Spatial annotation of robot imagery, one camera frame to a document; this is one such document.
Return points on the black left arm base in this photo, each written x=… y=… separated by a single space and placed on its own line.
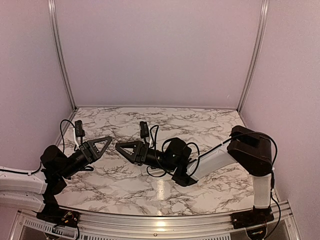
x=52 y=213

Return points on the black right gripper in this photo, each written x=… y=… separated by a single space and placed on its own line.
x=139 y=153

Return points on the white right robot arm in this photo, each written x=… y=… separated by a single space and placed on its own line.
x=255 y=151

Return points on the aluminium frame post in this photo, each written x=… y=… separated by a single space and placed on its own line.
x=261 y=29
x=59 y=51

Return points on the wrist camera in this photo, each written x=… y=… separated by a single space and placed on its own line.
x=144 y=129
x=78 y=129

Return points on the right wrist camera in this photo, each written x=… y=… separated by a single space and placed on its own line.
x=144 y=129

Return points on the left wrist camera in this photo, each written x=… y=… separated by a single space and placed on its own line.
x=78 y=129

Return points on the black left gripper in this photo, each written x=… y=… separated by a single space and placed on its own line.
x=88 y=148

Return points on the white remote control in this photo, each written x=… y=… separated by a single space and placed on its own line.
x=153 y=171

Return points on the right aluminium frame post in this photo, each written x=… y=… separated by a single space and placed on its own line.
x=261 y=29

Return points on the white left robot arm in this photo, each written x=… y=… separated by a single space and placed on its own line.
x=36 y=190

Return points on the left aluminium frame post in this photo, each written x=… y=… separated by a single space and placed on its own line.
x=59 y=51

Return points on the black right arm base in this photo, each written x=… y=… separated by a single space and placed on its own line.
x=253 y=217

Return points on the front aluminium rail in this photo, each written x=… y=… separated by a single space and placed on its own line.
x=108 y=226

